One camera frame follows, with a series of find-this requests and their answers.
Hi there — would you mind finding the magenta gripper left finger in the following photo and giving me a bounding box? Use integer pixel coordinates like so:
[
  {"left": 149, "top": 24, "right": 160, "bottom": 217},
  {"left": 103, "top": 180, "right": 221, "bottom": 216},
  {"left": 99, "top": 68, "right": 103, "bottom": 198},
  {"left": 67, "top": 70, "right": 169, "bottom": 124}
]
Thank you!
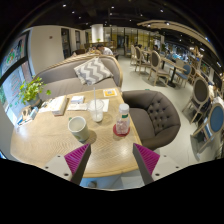
[{"left": 64, "top": 144, "right": 91, "bottom": 185}]

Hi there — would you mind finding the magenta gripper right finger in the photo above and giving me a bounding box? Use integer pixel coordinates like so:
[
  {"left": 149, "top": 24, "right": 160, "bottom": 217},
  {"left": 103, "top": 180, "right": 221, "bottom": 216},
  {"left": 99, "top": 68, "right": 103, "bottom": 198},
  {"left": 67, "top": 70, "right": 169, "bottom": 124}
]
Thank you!
[{"left": 133, "top": 143, "right": 160, "bottom": 185}]

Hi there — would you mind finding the clear plastic water bottle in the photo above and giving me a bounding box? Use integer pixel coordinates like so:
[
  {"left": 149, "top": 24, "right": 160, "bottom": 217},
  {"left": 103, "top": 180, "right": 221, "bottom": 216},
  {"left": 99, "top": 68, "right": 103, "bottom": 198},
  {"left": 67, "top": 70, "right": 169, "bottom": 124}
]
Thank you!
[{"left": 116, "top": 103, "right": 130, "bottom": 135}]

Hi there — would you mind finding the green and white mug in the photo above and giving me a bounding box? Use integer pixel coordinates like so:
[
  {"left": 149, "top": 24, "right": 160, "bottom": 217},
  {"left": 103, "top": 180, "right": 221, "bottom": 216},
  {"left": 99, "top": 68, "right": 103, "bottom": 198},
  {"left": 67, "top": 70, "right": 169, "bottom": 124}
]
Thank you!
[{"left": 68, "top": 116, "right": 90, "bottom": 142}]

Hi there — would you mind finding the grey tufted armchair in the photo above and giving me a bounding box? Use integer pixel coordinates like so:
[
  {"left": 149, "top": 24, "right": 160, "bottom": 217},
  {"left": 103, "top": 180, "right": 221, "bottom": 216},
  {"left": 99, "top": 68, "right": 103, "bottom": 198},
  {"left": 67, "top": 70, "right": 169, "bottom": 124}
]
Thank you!
[{"left": 122, "top": 90, "right": 181, "bottom": 150}]

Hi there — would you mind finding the red round coaster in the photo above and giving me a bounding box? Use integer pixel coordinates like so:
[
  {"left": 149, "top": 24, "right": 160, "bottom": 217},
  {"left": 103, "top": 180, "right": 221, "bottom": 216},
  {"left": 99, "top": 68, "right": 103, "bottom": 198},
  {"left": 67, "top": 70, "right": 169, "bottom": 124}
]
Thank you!
[{"left": 113, "top": 124, "right": 130, "bottom": 137}]

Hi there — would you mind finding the white paper leaflet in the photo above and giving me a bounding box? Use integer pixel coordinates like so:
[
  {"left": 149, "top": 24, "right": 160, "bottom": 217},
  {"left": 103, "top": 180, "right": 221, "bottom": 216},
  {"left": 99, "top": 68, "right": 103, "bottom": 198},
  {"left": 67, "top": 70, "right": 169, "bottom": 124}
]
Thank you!
[{"left": 67, "top": 99, "right": 109, "bottom": 112}]

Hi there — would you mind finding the clear plastic cup with straw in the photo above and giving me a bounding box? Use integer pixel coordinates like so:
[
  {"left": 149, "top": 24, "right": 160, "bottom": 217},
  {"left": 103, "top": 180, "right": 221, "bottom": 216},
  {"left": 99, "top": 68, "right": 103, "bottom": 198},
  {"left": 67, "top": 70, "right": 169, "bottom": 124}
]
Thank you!
[{"left": 87, "top": 97, "right": 104, "bottom": 122}]

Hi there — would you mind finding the white menu booklet stack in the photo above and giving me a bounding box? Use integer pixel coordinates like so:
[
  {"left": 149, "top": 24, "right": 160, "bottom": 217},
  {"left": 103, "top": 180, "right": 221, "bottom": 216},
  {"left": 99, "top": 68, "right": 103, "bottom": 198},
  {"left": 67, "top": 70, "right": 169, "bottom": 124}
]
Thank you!
[{"left": 48, "top": 96, "right": 67, "bottom": 116}]

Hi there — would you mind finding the blue tissue box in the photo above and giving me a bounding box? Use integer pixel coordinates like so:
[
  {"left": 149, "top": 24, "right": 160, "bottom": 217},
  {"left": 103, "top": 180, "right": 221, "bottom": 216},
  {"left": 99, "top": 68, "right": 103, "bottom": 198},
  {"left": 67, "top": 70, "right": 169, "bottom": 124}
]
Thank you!
[{"left": 17, "top": 107, "right": 39, "bottom": 125}]

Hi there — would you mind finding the yellow table card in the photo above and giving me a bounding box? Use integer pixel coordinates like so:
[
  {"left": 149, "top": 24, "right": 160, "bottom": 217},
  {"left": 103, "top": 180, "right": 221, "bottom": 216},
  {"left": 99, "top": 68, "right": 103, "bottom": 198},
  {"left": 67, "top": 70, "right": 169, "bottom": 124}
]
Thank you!
[{"left": 103, "top": 88, "right": 117, "bottom": 97}]

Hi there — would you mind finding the blue seat wooden chair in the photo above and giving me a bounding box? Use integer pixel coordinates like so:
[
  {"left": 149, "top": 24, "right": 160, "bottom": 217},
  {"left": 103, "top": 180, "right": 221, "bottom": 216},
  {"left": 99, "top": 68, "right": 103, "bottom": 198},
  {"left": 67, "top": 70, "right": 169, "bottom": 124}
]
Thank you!
[{"left": 190, "top": 103, "right": 224, "bottom": 154}]

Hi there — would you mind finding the grey curved sofa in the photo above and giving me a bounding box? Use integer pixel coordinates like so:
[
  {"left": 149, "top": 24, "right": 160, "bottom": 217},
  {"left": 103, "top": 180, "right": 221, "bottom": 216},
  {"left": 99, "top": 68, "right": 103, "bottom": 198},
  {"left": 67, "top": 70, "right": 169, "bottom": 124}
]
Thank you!
[{"left": 38, "top": 55, "right": 123, "bottom": 100}]

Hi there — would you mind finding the green potted plant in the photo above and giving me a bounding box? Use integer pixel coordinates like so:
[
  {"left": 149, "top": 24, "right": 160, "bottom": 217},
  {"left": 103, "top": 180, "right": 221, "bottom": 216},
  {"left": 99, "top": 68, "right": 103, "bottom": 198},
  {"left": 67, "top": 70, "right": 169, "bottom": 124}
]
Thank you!
[{"left": 19, "top": 77, "right": 46, "bottom": 107}]

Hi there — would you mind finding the grey chevron pillow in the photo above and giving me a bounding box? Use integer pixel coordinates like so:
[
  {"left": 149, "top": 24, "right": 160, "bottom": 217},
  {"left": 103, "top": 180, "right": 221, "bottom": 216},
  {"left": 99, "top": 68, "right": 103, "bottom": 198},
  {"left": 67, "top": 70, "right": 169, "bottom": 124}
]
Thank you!
[{"left": 74, "top": 57, "right": 113, "bottom": 86}]

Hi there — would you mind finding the wooden dining chair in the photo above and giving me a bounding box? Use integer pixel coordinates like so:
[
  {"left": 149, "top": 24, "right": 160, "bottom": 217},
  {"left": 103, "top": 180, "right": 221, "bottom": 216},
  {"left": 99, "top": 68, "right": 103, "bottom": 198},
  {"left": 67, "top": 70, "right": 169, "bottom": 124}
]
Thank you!
[{"left": 149, "top": 50, "right": 170, "bottom": 85}]

